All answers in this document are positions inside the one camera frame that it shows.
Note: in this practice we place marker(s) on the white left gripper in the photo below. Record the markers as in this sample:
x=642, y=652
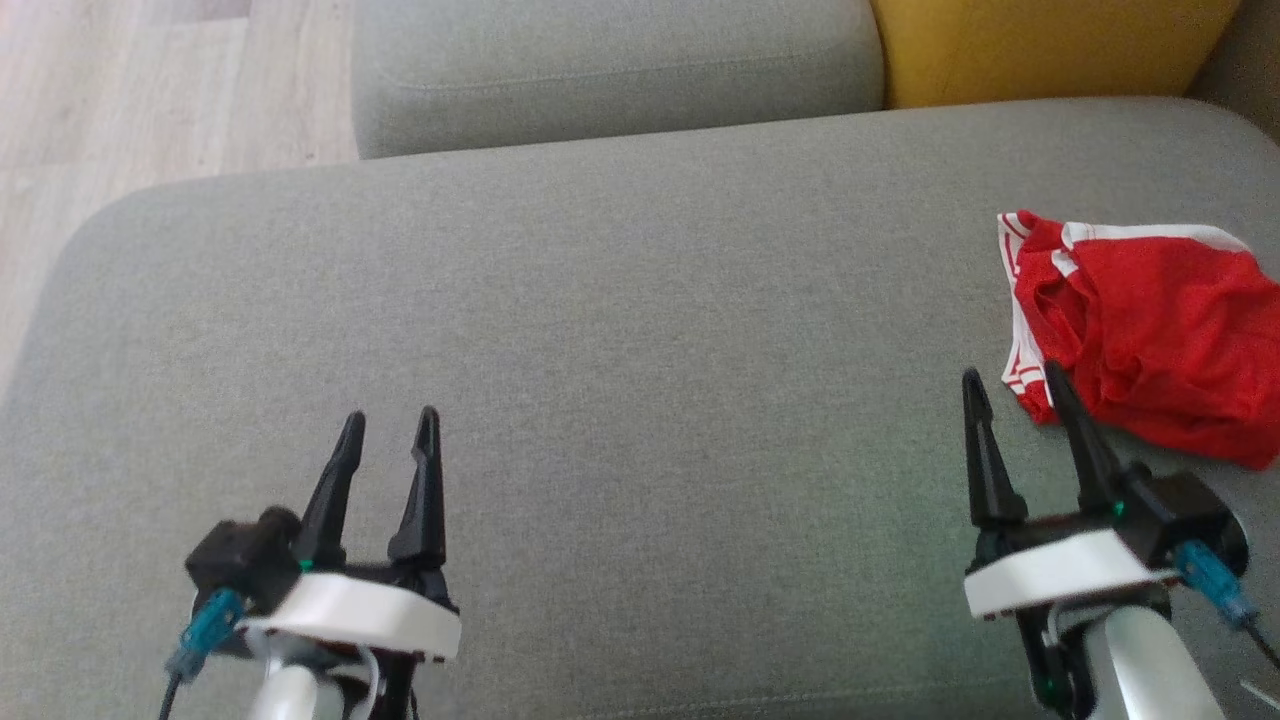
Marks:
x=370, y=615

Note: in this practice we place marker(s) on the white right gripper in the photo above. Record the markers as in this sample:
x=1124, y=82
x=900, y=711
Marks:
x=1060, y=575

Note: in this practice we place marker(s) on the red white-trimmed shorts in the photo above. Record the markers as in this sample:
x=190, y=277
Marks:
x=1180, y=320

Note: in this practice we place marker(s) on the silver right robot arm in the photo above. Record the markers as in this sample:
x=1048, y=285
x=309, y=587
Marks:
x=1140, y=660

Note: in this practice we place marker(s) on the grey sofa seat cushion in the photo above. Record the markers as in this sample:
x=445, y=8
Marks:
x=600, y=350

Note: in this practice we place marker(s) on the yellow sofa cushion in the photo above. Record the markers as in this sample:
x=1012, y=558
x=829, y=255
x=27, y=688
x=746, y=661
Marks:
x=1050, y=45

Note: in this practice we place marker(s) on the grey sofa side cushion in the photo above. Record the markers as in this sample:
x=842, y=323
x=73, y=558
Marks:
x=1255, y=60

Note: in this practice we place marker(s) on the grey sofa back cushion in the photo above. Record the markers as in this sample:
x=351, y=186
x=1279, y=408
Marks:
x=600, y=60

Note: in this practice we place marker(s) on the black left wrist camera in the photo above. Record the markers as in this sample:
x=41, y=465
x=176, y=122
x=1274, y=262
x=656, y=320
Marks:
x=240, y=555

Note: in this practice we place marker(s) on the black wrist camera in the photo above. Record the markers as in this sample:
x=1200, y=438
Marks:
x=240, y=555
x=1185, y=510

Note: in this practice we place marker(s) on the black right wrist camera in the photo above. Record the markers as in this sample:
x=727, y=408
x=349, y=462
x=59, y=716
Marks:
x=1185, y=510

